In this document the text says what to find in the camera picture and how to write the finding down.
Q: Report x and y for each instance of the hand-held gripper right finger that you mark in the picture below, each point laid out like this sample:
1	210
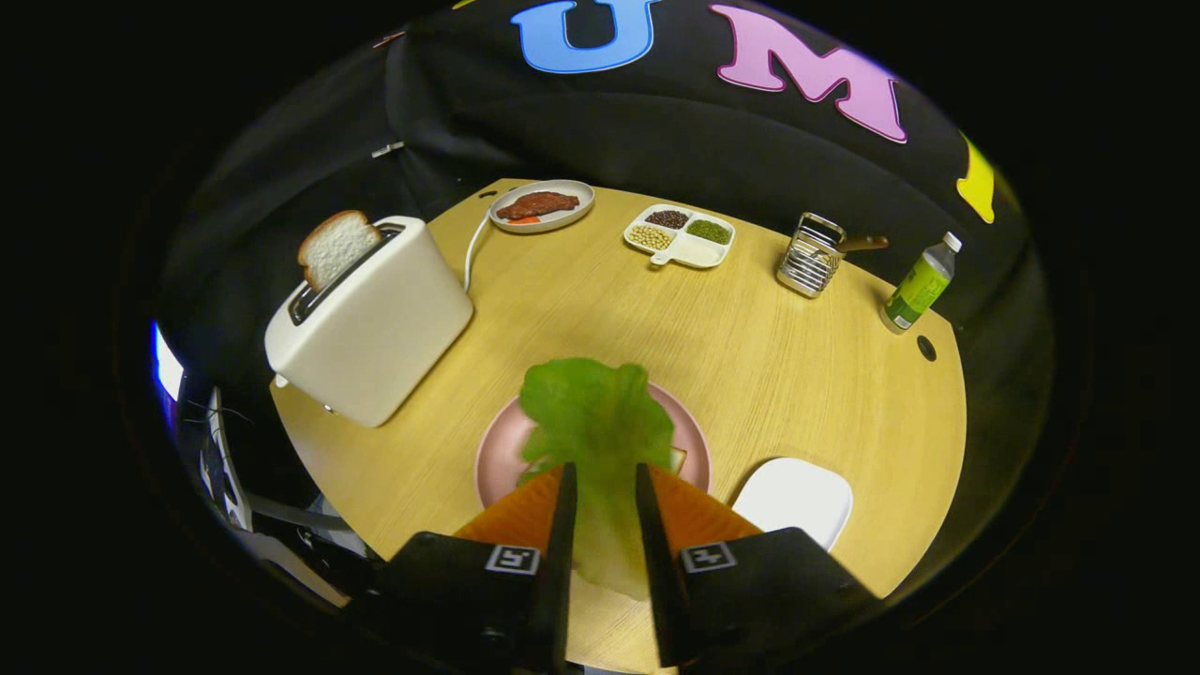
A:
653	562

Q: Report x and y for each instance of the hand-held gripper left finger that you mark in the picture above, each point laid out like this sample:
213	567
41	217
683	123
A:
565	562

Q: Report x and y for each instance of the green lettuce leaf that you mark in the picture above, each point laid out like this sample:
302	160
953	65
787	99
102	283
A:
600	422

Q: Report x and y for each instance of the toasted bread slice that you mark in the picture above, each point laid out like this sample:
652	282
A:
333	248

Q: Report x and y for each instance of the bread slice on plate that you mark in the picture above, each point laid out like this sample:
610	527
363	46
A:
677	459

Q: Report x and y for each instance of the pink round plate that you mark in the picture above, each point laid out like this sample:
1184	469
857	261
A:
502	450

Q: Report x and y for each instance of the white square plate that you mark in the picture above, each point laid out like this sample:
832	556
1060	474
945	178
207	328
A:
792	497

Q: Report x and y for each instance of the white toaster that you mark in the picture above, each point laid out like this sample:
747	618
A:
375	337

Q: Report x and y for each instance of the white divided dish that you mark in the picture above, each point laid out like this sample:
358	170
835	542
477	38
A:
698	251

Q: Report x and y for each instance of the pile of yellow soybeans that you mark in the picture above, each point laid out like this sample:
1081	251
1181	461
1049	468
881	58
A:
651	237

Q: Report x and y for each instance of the pile of green beans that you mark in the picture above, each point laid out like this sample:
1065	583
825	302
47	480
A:
709	232

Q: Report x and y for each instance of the white oval plate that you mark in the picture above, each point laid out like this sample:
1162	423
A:
562	225

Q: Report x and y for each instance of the pile of dark red beans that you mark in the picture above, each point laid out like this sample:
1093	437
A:
667	219

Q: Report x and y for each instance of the brown meat piece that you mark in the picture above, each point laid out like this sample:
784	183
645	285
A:
539	204

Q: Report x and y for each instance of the green label plastic bottle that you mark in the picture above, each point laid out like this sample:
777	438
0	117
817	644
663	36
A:
919	286

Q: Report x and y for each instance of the black backdrop cloth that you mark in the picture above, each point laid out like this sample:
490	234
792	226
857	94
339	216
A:
656	141

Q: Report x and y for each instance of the lit screen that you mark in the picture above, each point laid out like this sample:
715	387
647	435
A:
167	370

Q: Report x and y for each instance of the white cloth clip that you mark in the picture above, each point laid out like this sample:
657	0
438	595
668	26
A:
386	148

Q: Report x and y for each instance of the pink cloth clip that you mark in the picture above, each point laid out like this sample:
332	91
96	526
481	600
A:
389	38

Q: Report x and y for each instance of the white metal frame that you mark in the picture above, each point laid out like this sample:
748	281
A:
230	487

